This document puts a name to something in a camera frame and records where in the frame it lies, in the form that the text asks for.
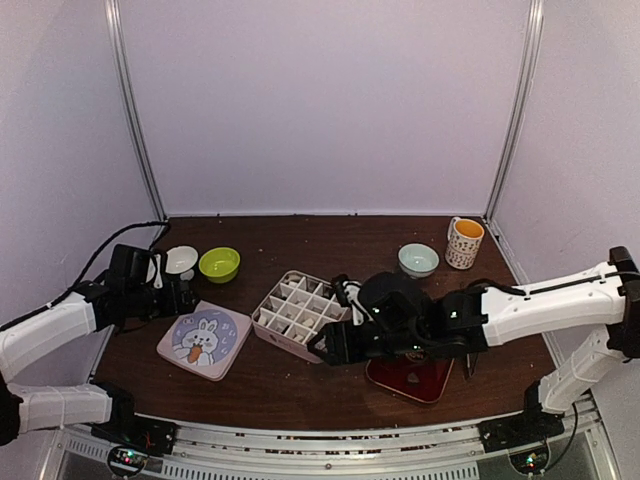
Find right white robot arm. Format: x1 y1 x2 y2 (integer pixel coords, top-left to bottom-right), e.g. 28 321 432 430
307 246 639 442

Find pink compartment tin box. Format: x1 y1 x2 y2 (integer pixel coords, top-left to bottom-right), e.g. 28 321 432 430
251 270 351 364

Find pale blue ceramic bowl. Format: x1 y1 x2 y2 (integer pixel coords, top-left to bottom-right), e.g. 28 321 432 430
397 243 440 279

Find black white small bowl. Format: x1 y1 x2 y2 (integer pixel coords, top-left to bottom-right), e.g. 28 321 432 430
165 245 199 281

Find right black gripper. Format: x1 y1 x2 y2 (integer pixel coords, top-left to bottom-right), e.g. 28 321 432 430
307 320 426 367

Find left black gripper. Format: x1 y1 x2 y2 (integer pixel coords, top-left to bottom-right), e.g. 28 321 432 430
126 279 199 321

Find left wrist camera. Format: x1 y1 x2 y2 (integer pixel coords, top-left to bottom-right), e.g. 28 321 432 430
145 252 167 290

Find lime green bowl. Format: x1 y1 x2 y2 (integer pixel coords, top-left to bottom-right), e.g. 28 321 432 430
198 247 241 284

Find dark red chocolate tray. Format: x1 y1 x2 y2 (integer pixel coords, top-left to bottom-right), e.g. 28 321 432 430
365 357 454 404

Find metal tongs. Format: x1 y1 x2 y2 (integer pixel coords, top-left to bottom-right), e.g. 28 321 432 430
465 353 478 379

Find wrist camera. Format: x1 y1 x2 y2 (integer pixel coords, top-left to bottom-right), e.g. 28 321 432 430
145 252 167 290
331 274 369 326

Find floral mug orange inside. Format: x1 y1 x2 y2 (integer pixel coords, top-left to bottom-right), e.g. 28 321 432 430
444 217 485 270

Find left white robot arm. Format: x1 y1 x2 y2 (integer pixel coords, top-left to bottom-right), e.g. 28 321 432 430
1 244 199 445

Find bunny picture tin lid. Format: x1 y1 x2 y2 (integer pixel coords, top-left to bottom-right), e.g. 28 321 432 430
156 301 252 382

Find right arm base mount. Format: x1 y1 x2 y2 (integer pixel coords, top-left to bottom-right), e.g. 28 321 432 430
478 412 565 476

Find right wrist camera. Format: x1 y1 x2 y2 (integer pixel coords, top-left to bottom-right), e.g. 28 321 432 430
331 274 369 326

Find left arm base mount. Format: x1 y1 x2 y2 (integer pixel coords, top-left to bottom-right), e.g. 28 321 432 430
89 415 178 479

